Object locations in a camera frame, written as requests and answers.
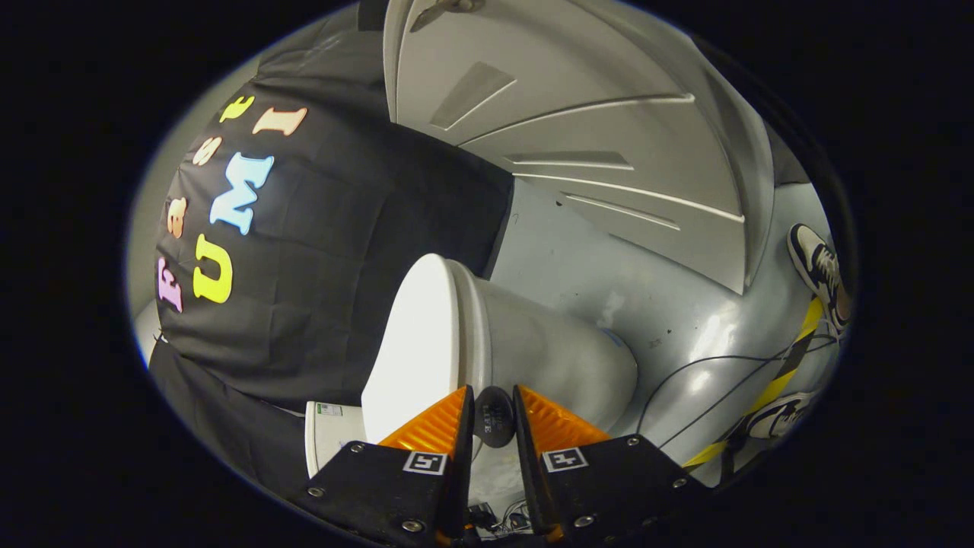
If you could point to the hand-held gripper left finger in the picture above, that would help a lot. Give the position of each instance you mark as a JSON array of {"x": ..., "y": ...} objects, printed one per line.
[{"x": 460, "y": 457}]

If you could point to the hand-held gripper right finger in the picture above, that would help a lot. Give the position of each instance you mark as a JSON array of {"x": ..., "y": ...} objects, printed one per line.
[{"x": 526, "y": 457}]

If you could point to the white toilet tank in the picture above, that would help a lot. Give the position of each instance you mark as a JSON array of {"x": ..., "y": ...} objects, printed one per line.
[{"x": 335, "y": 441}]

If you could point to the black backdrop cloth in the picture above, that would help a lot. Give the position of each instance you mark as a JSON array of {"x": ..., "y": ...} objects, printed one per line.
[{"x": 342, "y": 289}]

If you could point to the person's sneaker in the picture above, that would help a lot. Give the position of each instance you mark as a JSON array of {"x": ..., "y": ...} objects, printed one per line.
[
  {"x": 818, "y": 266},
  {"x": 776, "y": 415}
]

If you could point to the yellow black floor tape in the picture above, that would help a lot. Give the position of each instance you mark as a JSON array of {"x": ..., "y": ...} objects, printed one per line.
[{"x": 784, "y": 377}]

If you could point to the grey cabinet with white top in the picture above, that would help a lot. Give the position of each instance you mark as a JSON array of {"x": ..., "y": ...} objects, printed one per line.
[{"x": 578, "y": 137}]

